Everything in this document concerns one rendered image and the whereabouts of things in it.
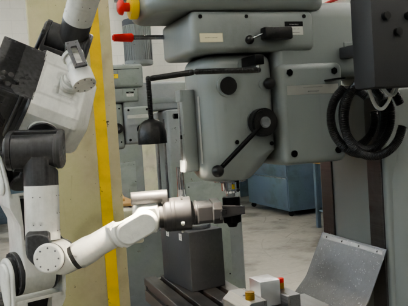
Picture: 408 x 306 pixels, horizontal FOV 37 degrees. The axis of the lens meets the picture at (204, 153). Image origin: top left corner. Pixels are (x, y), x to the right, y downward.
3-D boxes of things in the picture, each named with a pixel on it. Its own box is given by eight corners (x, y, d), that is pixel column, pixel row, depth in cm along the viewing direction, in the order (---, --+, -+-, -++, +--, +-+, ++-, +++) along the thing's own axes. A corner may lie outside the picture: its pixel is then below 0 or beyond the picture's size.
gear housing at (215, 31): (192, 52, 144) (190, 10, 143) (163, 64, 167) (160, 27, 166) (316, 49, 155) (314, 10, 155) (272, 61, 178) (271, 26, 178)
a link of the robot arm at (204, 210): (221, 195, 155) (175, 200, 154) (224, 233, 155) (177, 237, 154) (215, 190, 167) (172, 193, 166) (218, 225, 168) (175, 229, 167)
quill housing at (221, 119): (212, 185, 148) (203, 53, 147) (184, 179, 168) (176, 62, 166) (282, 178, 155) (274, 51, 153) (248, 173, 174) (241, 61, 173)
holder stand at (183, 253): (192, 292, 189) (187, 228, 188) (163, 278, 209) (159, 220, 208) (226, 285, 195) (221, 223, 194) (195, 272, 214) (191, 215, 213)
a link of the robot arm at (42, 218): (18, 275, 154) (16, 187, 155) (34, 267, 167) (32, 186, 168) (63, 274, 154) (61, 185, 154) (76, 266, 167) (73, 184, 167)
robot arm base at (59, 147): (5, 183, 160) (-1, 146, 154) (12, 156, 170) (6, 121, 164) (64, 181, 161) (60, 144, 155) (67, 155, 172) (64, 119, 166)
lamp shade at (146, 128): (132, 144, 151) (130, 119, 150) (154, 142, 156) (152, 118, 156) (150, 144, 146) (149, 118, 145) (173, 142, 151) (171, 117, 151)
